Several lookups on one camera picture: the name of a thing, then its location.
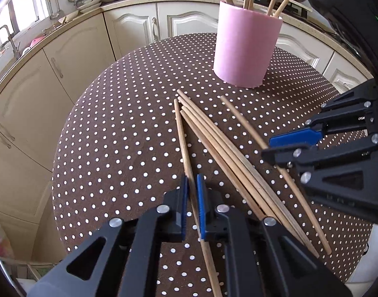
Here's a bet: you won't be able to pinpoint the brown polka-dot tablecloth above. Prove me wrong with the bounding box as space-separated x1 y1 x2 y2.
51 32 374 297

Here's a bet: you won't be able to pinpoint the pink cup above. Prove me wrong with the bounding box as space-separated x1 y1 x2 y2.
213 0 283 89

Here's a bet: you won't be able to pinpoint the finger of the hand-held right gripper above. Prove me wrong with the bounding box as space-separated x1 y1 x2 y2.
269 79 378 148
261 132 378 224

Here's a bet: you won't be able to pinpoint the cream base cabinets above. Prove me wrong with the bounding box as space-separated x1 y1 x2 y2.
0 0 375 223

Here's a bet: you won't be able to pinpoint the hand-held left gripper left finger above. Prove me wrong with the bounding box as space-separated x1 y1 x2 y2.
26 176 189 297

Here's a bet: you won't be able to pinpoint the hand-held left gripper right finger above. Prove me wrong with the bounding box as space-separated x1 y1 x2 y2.
196 174 352 297

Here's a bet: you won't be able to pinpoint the speckled stone countertop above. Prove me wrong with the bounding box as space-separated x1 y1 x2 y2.
0 0 375 99

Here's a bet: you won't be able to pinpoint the kitchen window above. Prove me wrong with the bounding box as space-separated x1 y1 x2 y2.
0 0 50 38

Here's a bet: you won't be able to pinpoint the metal sink faucet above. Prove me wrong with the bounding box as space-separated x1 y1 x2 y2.
0 26 21 59

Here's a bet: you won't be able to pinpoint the white bowl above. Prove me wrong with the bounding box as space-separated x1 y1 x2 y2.
57 11 80 25

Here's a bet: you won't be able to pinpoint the hanging metal ladle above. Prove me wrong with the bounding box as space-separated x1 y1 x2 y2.
47 0 61 19

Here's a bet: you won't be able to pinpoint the stack of white plates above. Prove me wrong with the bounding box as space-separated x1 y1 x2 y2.
79 0 102 13

